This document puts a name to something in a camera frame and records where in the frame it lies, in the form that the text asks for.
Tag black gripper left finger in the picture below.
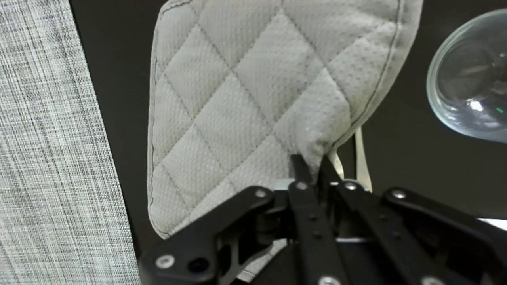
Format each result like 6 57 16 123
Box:
139 152 350 285

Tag grey quilted potholder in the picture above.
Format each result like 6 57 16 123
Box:
146 0 425 242

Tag clear glass cup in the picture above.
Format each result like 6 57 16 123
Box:
426 6 507 145

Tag grey woven placemat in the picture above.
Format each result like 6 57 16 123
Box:
0 0 141 285

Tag black table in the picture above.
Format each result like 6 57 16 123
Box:
68 0 507 285

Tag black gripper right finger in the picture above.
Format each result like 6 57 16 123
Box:
317 155 507 285

